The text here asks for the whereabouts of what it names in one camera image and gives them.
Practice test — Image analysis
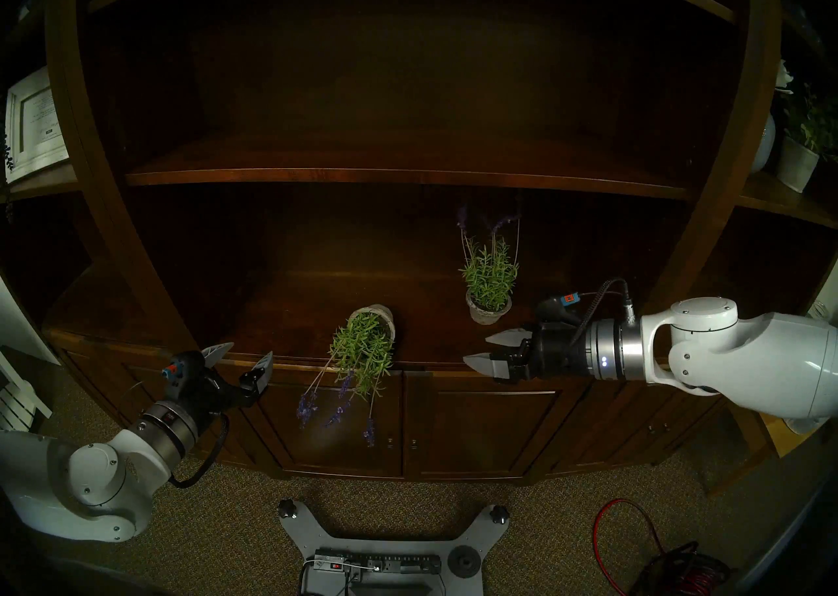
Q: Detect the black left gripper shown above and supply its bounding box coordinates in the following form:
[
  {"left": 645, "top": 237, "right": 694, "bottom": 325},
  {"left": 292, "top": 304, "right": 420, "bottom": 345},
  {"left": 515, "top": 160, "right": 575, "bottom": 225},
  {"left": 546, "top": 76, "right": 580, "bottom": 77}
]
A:
[{"left": 189, "top": 341, "right": 275, "bottom": 420}]

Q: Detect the white round vase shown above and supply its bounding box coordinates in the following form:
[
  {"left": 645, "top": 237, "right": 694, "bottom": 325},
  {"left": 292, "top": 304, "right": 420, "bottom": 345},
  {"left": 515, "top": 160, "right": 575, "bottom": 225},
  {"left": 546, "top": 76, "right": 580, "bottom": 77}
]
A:
[{"left": 752, "top": 114, "right": 778, "bottom": 174}]

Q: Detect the black round disk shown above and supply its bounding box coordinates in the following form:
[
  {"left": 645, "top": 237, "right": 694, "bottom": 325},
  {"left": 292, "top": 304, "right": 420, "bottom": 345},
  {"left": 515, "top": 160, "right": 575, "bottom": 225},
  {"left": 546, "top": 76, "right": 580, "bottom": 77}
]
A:
[{"left": 448, "top": 546, "right": 482, "bottom": 577}]

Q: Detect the dark trailing plant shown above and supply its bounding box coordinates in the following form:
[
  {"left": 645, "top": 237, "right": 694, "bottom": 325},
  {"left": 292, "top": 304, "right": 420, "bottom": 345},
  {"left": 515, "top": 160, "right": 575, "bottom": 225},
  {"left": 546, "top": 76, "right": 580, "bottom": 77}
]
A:
[{"left": 0, "top": 133, "right": 15, "bottom": 222}]

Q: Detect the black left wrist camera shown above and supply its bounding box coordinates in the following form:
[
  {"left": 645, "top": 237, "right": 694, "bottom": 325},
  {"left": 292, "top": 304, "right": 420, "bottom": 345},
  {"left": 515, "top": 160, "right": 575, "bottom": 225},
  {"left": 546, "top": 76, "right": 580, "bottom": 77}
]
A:
[{"left": 162, "top": 351, "right": 204, "bottom": 399}]

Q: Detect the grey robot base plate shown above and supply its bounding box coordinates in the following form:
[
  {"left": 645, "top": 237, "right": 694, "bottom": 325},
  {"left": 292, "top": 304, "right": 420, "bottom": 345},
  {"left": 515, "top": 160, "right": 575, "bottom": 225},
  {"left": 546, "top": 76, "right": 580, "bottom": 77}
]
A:
[{"left": 278, "top": 500, "right": 510, "bottom": 596}]

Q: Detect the black power strip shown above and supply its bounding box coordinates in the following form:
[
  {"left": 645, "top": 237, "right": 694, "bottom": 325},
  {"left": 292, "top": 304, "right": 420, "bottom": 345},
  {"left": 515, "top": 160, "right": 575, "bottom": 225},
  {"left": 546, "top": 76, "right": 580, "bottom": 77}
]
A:
[{"left": 313, "top": 552, "right": 443, "bottom": 574}]

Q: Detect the white framed certificate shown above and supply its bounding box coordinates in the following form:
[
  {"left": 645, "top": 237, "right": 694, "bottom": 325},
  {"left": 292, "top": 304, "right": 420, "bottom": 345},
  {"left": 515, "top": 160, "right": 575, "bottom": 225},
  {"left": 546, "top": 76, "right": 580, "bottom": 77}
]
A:
[{"left": 5, "top": 66, "right": 71, "bottom": 184}]

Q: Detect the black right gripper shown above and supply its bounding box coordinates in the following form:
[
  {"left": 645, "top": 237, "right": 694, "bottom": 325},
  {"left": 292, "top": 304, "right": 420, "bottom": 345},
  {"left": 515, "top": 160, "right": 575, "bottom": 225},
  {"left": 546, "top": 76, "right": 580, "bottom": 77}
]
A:
[{"left": 464, "top": 320, "right": 590, "bottom": 385}]

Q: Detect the dark wooden shelf cabinet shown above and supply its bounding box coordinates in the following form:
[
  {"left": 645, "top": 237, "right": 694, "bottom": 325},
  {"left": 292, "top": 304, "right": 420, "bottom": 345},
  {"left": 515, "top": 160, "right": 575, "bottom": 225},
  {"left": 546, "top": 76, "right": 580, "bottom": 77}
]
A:
[{"left": 0, "top": 0, "right": 838, "bottom": 487}]

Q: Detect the black and red cable coil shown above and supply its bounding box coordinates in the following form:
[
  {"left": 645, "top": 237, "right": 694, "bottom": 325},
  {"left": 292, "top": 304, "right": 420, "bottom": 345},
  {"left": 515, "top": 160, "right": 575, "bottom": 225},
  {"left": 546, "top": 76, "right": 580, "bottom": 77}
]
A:
[{"left": 632, "top": 541, "right": 727, "bottom": 596}]

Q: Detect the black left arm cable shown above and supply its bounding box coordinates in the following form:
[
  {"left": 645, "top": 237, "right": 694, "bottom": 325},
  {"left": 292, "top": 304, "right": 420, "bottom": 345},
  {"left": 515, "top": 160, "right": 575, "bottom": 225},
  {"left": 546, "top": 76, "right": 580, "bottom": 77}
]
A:
[{"left": 172, "top": 415, "right": 230, "bottom": 489}]

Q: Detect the white slatted wooden chair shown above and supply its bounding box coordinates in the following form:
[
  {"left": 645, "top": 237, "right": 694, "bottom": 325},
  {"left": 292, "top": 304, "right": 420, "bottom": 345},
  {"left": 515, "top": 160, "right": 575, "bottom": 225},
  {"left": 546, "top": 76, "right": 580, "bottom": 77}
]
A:
[{"left": 0, "top": 349, "right": 53, "bottom": 455}]

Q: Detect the braided right arm cable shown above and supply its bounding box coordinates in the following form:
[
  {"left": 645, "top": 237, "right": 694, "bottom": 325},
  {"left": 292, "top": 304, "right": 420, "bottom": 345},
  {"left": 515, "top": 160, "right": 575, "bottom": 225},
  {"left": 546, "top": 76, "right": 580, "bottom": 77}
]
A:
[{"left": 570, "top": 277, "right": 640, "bottom": 353}]

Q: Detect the wooden cabinet door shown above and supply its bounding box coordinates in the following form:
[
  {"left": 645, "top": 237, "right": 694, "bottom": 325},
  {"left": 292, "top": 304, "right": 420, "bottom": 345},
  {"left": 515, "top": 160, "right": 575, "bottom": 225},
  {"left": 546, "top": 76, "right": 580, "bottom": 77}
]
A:
[
  {"left": 404, "top": 375, "right": 567, "bottom": 479},
  {"left": 246, "top": 379, "right": 403, "bottom": 478}
]

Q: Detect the fake lavender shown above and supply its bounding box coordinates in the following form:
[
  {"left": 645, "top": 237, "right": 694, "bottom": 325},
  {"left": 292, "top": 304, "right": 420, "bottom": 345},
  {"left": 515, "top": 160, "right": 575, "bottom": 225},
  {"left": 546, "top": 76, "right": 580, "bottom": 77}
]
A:
[
  {"left": 297, "top": 304, "right": 398, "bottom": 449},
  {"left": 456, "top": 199, "right": 524, "bottom": 325}
]

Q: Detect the green plant in white pot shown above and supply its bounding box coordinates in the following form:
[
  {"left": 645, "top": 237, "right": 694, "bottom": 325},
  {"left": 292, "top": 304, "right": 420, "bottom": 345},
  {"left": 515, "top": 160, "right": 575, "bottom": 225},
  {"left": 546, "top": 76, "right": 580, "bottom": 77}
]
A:
[{"left": 774, "top": 81, "right": 838, "bottom": 194}]

